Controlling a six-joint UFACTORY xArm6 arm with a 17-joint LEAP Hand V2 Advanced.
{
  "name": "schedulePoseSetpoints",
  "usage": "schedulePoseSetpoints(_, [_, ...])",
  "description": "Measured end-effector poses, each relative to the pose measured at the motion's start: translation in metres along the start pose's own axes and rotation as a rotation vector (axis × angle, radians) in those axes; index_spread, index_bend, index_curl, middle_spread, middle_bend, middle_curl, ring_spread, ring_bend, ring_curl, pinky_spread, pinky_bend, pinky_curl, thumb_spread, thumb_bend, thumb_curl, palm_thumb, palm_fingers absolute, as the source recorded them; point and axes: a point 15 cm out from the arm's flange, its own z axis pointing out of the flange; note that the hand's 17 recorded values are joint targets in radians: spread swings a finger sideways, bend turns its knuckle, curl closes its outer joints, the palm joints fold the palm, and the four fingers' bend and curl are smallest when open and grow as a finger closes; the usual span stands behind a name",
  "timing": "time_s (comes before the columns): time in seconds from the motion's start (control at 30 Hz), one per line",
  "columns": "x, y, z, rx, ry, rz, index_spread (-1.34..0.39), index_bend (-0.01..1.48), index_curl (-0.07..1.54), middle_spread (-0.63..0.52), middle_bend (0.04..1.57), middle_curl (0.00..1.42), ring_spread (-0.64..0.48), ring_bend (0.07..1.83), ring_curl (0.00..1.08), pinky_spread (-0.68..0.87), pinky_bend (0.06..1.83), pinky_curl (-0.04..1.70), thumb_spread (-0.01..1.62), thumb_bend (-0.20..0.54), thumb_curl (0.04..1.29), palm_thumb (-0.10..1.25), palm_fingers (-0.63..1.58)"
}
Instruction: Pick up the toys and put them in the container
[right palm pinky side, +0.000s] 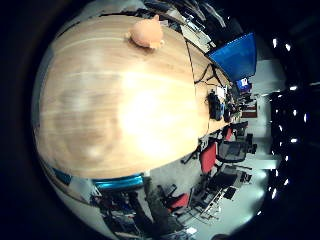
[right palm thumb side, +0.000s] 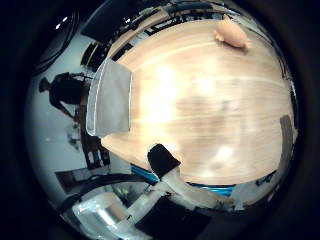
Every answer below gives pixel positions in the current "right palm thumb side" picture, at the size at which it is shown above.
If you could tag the pink plush toy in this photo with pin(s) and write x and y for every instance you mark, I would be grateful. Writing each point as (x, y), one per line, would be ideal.
(231, 33)

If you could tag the grey folded cloth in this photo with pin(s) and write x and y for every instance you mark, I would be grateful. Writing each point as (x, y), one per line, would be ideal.
(111, 100)

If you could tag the person in dark shirt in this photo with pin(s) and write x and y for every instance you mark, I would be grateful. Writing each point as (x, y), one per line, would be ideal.
(66, 91)

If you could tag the grey strip on table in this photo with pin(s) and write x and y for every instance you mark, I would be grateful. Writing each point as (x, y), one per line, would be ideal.
(286, 140)

